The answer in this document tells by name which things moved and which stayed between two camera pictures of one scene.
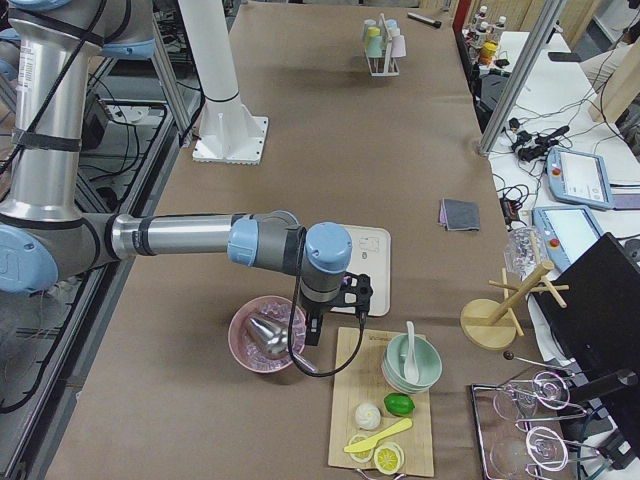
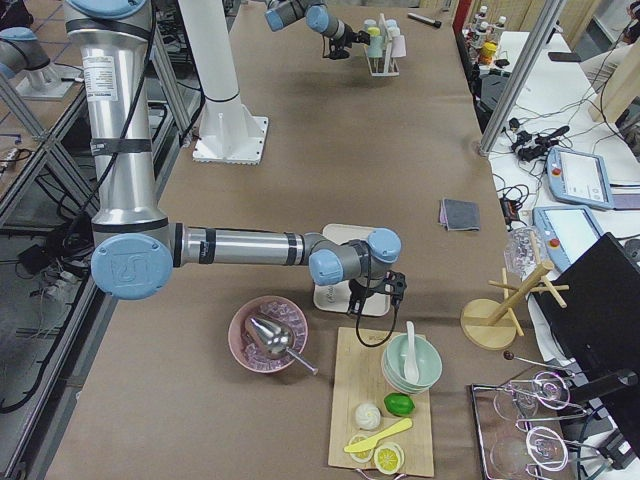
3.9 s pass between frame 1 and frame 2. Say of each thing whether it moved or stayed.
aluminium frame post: stayed
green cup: stayed
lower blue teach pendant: stayed
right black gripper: moved
